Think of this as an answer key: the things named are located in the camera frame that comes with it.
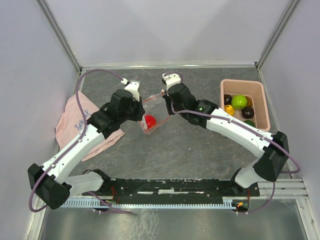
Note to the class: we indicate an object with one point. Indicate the green apple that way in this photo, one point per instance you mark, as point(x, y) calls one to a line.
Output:
point(239, 102)

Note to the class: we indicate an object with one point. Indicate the clear zip top bag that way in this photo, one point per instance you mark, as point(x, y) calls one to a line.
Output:
point(155, 106)

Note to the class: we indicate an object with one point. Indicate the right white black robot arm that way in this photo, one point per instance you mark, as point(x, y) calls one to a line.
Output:
point(271, 150)

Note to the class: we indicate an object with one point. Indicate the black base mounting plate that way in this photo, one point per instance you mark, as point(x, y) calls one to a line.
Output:
point(174, 191)

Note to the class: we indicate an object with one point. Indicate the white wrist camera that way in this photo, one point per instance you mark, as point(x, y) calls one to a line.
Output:
point(132, 87)
point(171, 78)

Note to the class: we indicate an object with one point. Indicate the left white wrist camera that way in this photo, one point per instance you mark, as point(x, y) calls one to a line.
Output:
point(132, 87)

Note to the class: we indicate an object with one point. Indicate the pink folded cloth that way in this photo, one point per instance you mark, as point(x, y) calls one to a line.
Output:
point(72, 122)

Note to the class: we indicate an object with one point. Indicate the yellow lemon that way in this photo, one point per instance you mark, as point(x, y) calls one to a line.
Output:
point(229, 109)

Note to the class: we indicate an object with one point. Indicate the aluminium frame rail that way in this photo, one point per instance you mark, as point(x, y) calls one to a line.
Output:
point(176, 66)

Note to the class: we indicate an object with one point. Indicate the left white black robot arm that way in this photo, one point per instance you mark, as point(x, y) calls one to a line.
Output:
point(51, 181)

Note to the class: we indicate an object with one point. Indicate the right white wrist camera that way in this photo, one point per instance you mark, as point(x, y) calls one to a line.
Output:
point(171, 78)

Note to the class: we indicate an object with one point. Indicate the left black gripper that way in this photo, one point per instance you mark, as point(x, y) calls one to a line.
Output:
point(140, 110)

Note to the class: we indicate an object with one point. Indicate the pink plastic bin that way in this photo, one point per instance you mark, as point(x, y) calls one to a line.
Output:
point(255, 91)

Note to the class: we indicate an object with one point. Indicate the dark green fruit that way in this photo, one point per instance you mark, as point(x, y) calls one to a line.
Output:
point(250, 122)

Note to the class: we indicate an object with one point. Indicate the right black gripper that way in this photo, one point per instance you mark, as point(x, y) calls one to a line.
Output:
point(167, 99)

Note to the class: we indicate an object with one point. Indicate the red apple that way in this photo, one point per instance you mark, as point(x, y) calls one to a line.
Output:
point(150, 121)

